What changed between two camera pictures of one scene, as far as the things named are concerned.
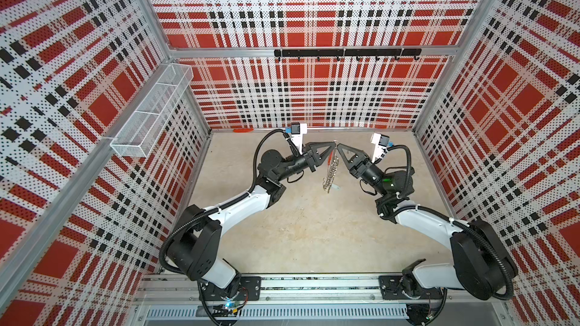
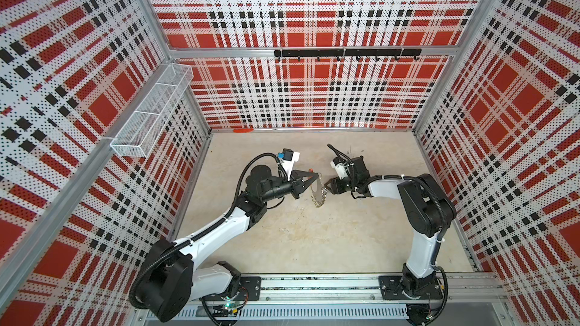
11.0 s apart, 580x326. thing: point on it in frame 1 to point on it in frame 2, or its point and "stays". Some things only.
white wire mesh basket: [137, 135] stays
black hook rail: [349, 52] stays
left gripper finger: [320, 152] to [303, 186]
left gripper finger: [321, 149] to [297, 175]
